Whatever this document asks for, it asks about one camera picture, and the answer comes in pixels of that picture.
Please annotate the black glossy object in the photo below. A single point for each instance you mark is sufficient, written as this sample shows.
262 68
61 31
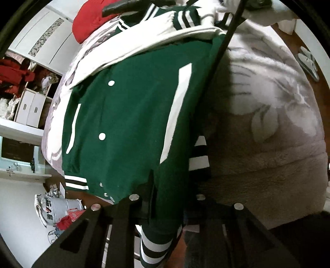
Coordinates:
117 7

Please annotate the pale slipper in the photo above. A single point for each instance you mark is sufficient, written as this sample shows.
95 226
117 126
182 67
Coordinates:
314 69
305 59

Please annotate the green white varsity jacket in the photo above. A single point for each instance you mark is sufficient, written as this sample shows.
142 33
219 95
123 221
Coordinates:
134 110

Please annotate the white shelf board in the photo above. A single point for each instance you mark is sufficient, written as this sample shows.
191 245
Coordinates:
20 127

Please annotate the framed mirror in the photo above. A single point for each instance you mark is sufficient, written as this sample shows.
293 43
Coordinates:
16 152

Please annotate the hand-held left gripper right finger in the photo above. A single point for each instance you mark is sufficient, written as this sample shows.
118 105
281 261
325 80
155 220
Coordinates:
214 232

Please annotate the small red cloth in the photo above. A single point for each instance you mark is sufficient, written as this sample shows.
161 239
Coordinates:
68 220

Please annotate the red hanging clothes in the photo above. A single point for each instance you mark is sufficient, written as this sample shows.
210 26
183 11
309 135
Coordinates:
15 74

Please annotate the printed white bag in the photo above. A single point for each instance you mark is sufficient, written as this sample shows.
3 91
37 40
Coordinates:
55 208

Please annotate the grey floral fleece blanket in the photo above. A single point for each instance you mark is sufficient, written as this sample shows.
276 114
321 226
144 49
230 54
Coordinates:
270 116

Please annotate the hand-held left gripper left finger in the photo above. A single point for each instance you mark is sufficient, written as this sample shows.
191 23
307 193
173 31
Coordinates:
121 221

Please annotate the white drawer unit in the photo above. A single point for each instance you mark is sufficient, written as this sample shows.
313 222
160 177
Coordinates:
32 105

